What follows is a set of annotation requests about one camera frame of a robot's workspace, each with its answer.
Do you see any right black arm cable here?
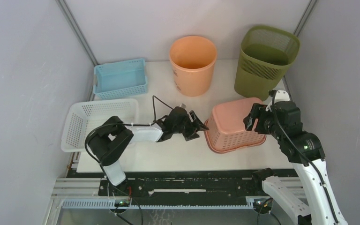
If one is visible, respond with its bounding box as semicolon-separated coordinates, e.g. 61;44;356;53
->
269;90;339;224

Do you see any white cable duct strip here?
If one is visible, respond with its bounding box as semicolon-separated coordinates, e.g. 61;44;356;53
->
62;198;258;209

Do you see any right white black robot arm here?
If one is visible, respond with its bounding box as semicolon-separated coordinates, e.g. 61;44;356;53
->
243;101;347;225

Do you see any pink plastic basket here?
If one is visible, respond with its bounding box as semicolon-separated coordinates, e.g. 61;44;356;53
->
204;97;266;154

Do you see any white plastic basket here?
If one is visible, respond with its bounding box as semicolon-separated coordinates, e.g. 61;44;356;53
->
61;98;139;152

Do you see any green mesh waste bin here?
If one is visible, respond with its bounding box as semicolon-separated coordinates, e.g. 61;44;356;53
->
234;25;300;101

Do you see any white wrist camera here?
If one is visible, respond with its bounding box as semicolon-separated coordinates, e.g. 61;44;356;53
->
265;90;290;112
180;103;187;109

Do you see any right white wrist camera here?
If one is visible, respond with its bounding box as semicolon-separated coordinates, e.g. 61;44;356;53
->
265;90;290;112

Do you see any orange round bin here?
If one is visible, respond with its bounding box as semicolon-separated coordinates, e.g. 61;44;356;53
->
169;36;218;97

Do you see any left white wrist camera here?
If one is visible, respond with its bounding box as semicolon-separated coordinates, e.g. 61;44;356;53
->
180;103;187;109

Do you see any blue plastic basket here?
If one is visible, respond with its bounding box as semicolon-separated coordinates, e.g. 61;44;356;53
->
93;58;148;100

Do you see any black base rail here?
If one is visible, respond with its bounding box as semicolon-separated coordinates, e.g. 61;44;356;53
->
97;169;299;206

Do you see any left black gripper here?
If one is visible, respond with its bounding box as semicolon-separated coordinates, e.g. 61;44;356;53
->
172;111;208;141

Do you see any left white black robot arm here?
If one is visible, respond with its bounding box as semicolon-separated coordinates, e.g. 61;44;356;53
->
84;106;208;195

